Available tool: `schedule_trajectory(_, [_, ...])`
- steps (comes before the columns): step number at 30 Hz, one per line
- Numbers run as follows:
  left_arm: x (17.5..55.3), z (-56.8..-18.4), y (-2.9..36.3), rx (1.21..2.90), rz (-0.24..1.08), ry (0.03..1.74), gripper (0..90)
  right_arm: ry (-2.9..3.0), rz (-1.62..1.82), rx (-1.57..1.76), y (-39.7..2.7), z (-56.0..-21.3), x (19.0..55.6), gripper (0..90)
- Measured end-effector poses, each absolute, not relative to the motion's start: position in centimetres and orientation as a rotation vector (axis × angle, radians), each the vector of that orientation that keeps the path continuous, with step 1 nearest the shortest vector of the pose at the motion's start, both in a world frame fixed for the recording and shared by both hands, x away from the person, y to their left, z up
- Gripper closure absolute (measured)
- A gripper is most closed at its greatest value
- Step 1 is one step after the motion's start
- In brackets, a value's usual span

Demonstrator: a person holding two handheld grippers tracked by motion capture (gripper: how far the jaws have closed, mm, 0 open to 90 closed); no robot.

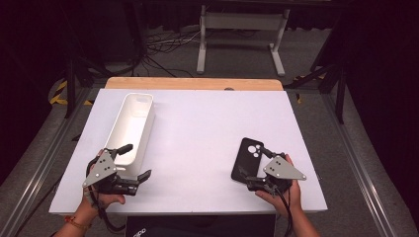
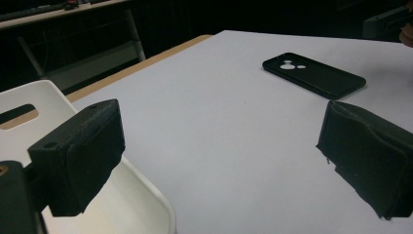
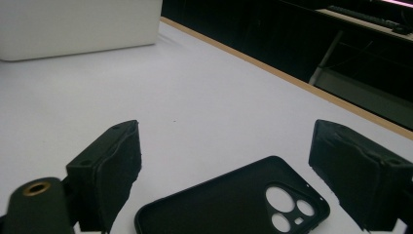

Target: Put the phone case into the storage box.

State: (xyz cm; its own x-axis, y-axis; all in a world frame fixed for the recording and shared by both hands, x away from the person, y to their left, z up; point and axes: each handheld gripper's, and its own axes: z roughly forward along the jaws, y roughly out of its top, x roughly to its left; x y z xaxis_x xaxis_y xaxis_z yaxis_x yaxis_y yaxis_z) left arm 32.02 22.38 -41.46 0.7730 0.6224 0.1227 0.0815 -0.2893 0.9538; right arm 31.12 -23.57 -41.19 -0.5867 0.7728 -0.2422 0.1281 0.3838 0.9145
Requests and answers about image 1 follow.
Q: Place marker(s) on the black tripod stand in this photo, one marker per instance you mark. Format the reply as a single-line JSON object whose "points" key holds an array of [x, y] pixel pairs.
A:
{"points": [[70, 85], [339, 89]]}

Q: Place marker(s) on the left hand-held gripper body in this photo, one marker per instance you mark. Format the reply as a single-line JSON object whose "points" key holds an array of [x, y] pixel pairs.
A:
{"points": [[100, 169]]}

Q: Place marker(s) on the aluminium floor rail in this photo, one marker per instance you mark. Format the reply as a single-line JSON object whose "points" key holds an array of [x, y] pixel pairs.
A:
{"points": [[365, 177], [39, 171]]}

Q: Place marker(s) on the white metal stand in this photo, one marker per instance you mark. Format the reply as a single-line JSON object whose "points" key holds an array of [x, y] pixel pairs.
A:
{"points": [[242, 21]]}

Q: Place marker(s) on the white plastic bin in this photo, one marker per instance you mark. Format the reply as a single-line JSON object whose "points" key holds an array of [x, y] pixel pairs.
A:
{"points": [[131, 128]]}

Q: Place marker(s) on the person's right hand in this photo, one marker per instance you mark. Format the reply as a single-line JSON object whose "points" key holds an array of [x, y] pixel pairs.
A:
{"points": [[293, 199]]}

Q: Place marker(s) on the person's left hand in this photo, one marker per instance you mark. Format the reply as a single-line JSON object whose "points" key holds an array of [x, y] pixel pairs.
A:
{"points": [[108, 199]]}

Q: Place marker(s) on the black phone case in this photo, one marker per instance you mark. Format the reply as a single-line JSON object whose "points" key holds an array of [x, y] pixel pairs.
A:
{"points": [[247, 161]]}

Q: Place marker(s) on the black curtain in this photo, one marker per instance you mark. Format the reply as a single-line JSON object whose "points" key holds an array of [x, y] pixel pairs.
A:
{"points": [[29, 49], [385, 82]]}

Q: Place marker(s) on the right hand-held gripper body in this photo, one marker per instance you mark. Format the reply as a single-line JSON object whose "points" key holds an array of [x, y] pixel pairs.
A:
{"points": [[281, 171]]}

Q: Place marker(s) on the yellow black floor tape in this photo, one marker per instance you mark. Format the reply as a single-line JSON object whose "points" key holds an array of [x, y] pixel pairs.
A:
{"points": [[59, 97]]}

